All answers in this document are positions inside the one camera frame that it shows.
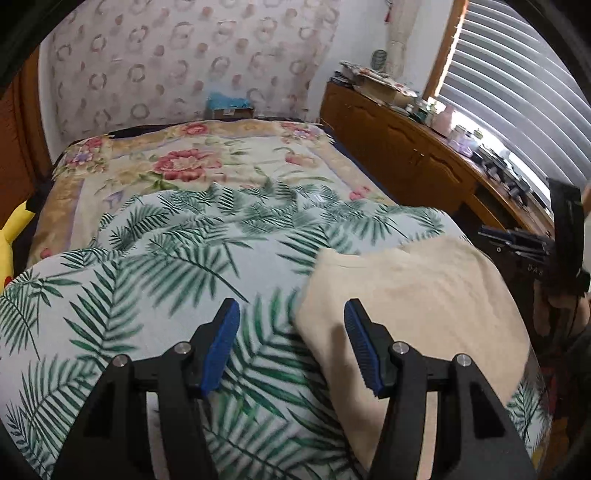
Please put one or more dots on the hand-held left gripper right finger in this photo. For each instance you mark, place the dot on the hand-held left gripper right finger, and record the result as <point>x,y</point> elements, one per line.
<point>364,353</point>

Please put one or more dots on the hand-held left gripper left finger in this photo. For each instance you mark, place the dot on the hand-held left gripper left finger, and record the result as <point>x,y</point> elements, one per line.
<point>221,346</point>

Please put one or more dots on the spare black gripper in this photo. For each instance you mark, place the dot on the spare black gripper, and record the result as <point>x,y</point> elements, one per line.
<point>517,189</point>
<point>494,165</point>

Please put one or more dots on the pile of books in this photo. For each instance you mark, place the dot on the pile of books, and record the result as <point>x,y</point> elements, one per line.
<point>353,71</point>

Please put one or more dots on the round grey fan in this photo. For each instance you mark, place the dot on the round grey fan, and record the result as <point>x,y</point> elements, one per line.
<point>379,59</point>

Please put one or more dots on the floral quilt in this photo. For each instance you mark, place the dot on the floral quilt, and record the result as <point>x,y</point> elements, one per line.
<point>184,157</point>

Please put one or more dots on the clear plastic container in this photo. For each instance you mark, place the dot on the clear plastic container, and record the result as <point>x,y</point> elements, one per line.
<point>464,141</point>

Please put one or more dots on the palm leaf printed blanket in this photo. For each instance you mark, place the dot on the palm leaf printed blanket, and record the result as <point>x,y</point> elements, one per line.
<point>138,277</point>

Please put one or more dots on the open cardboard box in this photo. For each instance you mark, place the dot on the open cardboard box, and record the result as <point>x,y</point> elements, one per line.
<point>390,90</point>

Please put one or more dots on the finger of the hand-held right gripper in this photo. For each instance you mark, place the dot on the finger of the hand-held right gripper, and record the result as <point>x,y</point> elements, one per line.
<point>498,240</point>
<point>531,240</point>

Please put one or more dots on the small cardboard box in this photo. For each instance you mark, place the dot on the small cardboard box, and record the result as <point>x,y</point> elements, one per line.
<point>231,113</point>

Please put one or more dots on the long wooden cabinet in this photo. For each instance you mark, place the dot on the long wooden cabinet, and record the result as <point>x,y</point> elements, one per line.
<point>406,138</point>

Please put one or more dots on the yellow plush toy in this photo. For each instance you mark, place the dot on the yellow plush toy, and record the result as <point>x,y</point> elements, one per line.
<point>11,249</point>

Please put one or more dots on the wooden louvred wardrobe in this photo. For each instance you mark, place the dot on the wooden louvred wardrobe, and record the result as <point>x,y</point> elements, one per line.
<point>23,138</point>

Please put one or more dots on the pink jar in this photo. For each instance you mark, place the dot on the pink jar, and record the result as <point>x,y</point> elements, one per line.
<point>445,119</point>

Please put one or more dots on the floral window curtain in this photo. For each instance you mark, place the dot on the floral window curtain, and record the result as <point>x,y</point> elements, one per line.
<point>399,46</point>

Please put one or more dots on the blue cloth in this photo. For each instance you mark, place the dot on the blue cloth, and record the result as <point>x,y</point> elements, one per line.
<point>226,99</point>

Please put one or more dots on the person's right hand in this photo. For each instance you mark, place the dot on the person's right hand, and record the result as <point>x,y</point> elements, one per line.
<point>542,314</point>

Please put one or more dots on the circle patterned wall curtain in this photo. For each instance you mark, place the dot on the circle patterned wall curtain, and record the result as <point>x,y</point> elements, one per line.
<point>161,60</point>

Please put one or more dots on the beige printed t-shirt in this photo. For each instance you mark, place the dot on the beige printed t-shirt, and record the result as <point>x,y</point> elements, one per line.
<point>415,300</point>

